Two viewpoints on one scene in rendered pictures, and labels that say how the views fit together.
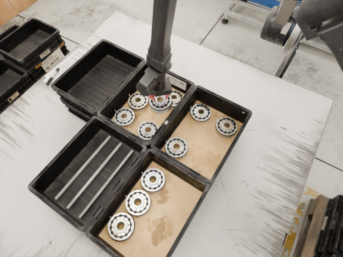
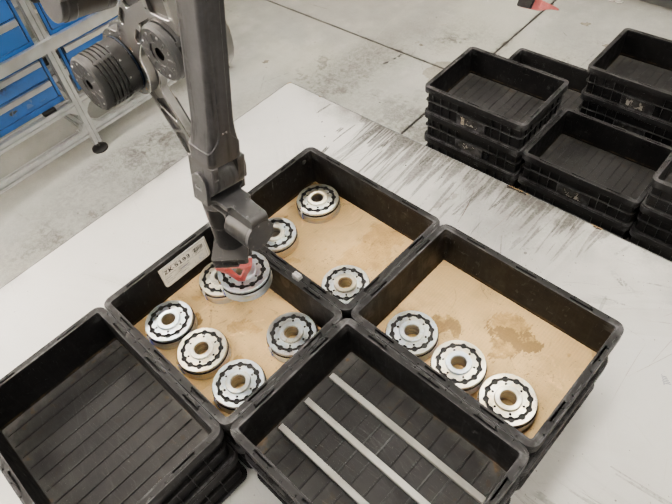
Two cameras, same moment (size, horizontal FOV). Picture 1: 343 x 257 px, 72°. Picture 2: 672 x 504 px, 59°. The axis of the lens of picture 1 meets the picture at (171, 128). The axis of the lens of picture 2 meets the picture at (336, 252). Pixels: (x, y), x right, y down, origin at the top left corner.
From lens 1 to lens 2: 0.73 m
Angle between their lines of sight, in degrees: 40
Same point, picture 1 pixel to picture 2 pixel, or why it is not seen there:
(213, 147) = (354, 232)
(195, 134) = (320, 255)
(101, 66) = (38, 450)
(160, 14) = (219, 47)
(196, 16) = not seen: outside the picture
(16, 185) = not seen: outside the picture
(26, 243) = not seen: outside the picture
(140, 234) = (521, 372)
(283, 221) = (488, 186)
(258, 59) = (96, 211)
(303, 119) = (314, 123)
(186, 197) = (449, 287)
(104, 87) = (119, 440)
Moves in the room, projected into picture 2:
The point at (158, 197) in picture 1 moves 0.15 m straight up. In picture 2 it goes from (446, 332) to (449, 289)
